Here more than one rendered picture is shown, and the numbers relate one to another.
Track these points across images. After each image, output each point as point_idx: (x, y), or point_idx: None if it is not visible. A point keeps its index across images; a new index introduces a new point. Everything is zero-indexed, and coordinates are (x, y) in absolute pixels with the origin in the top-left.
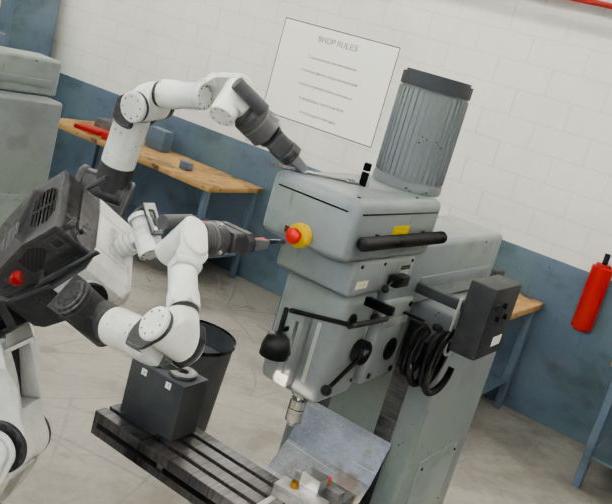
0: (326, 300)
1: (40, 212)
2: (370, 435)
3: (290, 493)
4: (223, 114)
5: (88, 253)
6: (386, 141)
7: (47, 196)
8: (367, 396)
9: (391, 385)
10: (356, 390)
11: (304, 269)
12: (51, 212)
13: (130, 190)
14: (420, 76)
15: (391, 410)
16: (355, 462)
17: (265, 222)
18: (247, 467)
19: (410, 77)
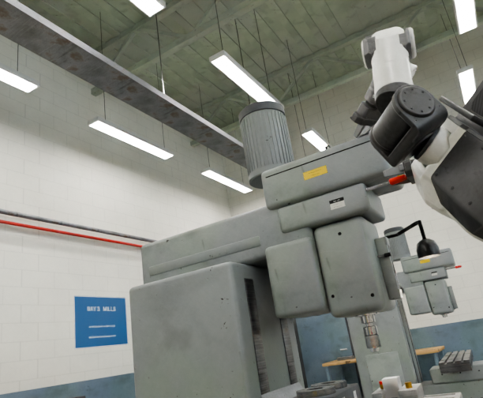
0: (375, 230)
1: None
2: (292, 386)
3: (418, 388)
4: (413, 74)
5: None
6: (278, 144)
7: None
8: (279, 358)
9: (284, 337)
10: (274, 358)
11: (376, 207)
12: None
13: None
14: (281, 106)
15: (290, 356)
16: None
17: (390, 166)
18: None
19: (277, 105)
